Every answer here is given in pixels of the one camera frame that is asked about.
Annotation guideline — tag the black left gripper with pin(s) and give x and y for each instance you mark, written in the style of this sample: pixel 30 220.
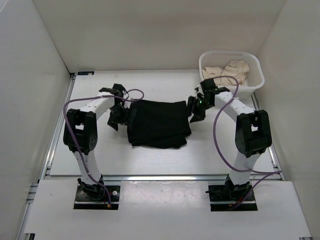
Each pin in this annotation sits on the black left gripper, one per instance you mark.
pixel 112 121

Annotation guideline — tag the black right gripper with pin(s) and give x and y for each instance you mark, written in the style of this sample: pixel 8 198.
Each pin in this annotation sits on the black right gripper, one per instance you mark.
pixel 197 116

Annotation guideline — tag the black trousers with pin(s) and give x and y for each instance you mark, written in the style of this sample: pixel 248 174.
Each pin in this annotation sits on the black trousers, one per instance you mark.
pixel 160 125

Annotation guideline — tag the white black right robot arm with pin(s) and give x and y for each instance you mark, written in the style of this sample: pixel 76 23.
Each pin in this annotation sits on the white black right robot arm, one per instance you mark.
pixel 252 132

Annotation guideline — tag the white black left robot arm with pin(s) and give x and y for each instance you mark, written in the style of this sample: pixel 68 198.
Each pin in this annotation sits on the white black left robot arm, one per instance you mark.
pixel 81 133

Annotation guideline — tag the beige crumpled garment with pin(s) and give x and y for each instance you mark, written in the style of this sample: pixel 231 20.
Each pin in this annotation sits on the beige crumpled garment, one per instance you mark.
pixel 235 69

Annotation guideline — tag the dark label sticker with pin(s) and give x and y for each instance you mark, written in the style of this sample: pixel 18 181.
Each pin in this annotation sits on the dark label sticker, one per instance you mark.
pixel 85 73

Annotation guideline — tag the white plastic basket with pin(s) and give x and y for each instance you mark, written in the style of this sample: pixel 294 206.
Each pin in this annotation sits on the white plastic basket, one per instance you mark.
pixel 219 58

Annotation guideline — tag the aluminium front rail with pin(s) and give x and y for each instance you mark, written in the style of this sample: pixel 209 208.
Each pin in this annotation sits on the aluminium front rail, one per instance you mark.
pixel 170 177

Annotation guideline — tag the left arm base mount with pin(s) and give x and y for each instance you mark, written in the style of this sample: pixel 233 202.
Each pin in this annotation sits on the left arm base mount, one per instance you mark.
pixel 112 197

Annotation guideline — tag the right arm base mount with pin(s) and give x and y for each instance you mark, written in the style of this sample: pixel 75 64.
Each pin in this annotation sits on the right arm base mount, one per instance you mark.
pixel 217 197

